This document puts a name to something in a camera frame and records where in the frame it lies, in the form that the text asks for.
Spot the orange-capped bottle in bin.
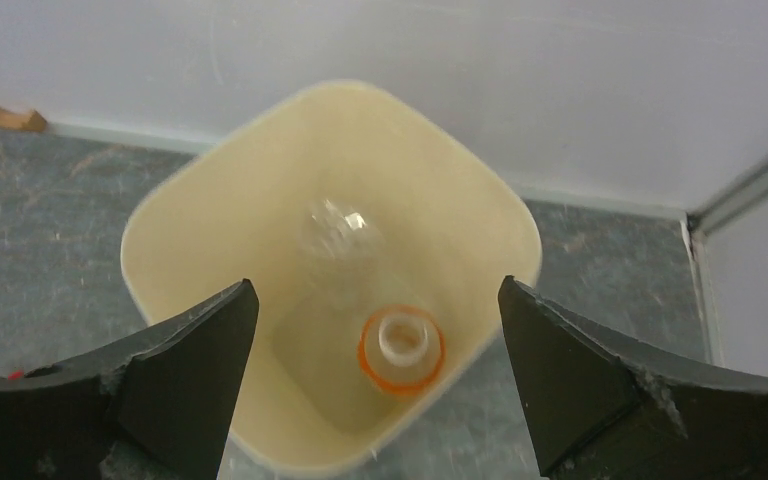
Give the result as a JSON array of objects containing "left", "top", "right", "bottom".
[{"left": 356, "top": 304, "right": 446, "bottom": 396}]

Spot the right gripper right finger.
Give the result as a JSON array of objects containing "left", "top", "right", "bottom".
[{"left": 498, "top": 277, "right": 768, "bottom": 479}]

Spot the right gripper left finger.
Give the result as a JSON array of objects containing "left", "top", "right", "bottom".
[{"left": 0, "top": 280, "right": 259, "bottom": 479}]

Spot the wooden arch block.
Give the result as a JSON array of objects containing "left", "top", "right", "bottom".
[{"left": 0, "top": 107, "right": 48, "bottom": 133}]

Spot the beige plastic bin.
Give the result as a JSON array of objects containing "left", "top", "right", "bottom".
[{"left": 120, "top": 80, "right": 542, "bottom": 479}]

